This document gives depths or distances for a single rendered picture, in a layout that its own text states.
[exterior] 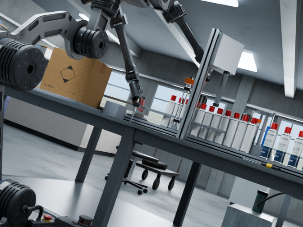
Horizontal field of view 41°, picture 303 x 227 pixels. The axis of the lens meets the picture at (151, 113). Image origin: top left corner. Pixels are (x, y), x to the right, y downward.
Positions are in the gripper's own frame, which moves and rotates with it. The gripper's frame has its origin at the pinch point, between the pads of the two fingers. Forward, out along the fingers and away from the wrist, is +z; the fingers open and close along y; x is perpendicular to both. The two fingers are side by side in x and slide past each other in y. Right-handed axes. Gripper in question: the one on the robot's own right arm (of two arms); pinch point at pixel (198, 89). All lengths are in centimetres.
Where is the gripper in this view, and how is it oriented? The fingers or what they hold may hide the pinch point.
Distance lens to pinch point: 268.1
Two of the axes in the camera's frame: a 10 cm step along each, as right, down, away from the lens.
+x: -3.8, -1.7, -9.1
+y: -8.7, -2.7, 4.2
